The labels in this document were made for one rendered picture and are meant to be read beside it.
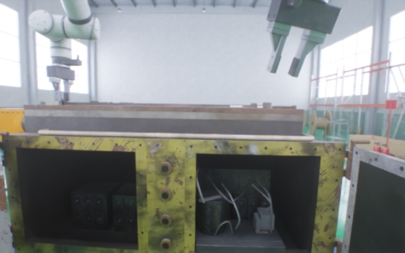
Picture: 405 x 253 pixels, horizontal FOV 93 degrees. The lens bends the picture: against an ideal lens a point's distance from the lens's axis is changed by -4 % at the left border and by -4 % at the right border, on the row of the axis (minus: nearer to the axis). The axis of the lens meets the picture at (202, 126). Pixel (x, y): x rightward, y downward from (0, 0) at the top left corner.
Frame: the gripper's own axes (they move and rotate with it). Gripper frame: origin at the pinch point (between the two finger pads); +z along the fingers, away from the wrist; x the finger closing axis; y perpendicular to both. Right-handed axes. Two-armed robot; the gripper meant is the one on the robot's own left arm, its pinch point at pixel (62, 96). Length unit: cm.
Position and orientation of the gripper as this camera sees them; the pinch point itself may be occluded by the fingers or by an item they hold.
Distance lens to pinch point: 114.1
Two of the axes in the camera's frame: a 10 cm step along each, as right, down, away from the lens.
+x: -0.3, 1.0, -9.9
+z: -0.2, 9.9, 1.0
